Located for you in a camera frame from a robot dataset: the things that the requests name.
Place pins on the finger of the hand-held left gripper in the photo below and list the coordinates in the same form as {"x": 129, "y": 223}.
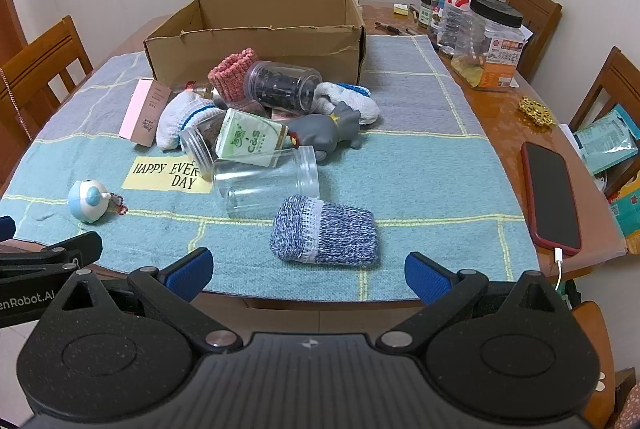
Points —
{"x": 55, "y": 251}
{"x": 6, "y": 228}

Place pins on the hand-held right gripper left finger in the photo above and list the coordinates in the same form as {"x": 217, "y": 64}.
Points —
{"x": 192, "y": 271}

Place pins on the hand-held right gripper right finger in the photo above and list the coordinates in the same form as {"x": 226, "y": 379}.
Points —
{"x": 425, "y": 276}

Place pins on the blue and white round toy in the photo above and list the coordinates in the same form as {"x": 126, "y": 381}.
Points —
{"x": 85, "y": 201}

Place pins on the blue and white knit sock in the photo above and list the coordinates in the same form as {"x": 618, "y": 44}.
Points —
{"x": 325, "y": 231}

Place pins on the clear plastic jar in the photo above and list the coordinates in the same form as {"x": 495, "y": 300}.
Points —
{"x": 265, "y": 181}

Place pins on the clear jar with brown contents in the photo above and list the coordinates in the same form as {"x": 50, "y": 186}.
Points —
{"x": 200, "y": 141}

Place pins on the green tissue pack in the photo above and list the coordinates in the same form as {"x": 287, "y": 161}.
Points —
{"x": 247, "y": 136}

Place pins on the white sock with blue stripe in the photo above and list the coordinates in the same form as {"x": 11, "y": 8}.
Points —
{"x": 350, "y": 101}
{"x": 175, "y": 119}

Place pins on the pink and cream carton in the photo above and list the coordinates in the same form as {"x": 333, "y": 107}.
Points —
{"x": 142, "y": 109}

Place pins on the grey cat toy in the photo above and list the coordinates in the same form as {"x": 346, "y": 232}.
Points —
{"x": 320, "y": 129}

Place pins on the pink knit sock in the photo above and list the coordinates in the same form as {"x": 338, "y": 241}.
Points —
{"x": 230, "y": 71}

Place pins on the clear jar with dark contents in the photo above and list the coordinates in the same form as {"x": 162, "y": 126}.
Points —
{"x": 280, "y": 86}

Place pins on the brown cardboard box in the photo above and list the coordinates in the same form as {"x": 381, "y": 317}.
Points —
{"x": 250, "y": 54}

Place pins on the yellow paper note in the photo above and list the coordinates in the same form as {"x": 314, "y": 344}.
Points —
{"x": 150, "y": 174}

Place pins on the blue grey checked blanket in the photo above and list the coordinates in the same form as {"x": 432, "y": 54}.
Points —
{"x": 425, "y": 159}

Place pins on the red phone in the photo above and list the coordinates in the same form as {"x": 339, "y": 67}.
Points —
{"x": 550, "y": 196}

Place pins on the wooden chair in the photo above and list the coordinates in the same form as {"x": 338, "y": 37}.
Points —
{"x": 615, "y": 84}
{"x": 40, "y": 69}
{"x": 595, "y": 359}
{"x": 537, "y": 16}

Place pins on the gold ornament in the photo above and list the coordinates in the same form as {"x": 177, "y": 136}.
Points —
{"x": 536, "y": 111}

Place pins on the green yellow packet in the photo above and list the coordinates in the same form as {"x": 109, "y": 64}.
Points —
{"x": 625, "y": 209}

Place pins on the teal packet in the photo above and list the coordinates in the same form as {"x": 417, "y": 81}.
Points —
{"x": 605, "y": 134}

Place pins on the large clear jar black lid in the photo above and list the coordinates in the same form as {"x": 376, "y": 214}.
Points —
{"x": 492, "y": 49}

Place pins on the small jar red label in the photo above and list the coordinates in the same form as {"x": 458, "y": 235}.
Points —
{"x": 437, "y": 19}

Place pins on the small jar green label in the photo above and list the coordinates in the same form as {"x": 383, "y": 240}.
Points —
{"x": 425, "y": 11}

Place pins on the small yellow box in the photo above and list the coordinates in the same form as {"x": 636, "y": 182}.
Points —
{"x": 400, "y": 8}

